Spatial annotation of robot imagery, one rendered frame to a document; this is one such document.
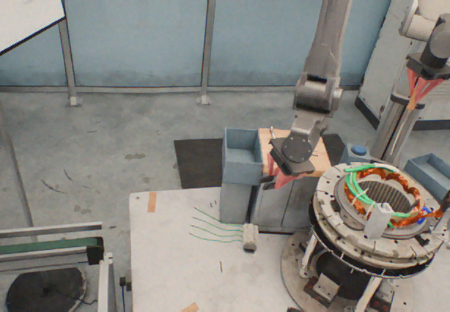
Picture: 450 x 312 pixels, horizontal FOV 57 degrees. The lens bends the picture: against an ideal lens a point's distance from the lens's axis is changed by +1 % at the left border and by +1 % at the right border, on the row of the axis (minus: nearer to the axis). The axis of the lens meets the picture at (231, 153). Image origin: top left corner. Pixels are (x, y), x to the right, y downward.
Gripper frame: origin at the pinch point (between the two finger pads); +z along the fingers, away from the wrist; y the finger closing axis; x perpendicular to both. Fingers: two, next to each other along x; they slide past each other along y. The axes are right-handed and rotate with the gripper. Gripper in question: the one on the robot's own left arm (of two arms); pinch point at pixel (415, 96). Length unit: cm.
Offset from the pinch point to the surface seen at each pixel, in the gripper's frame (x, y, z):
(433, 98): 185, -128, 105
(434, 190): 15.3, 7.7, 29.2
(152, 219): -61, -25, 54
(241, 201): -34, -15, 44
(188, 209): -48, -26, 55
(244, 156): -31, -25, 34
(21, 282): -112, -68, 131
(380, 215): -20.8, 21.1, 14.5
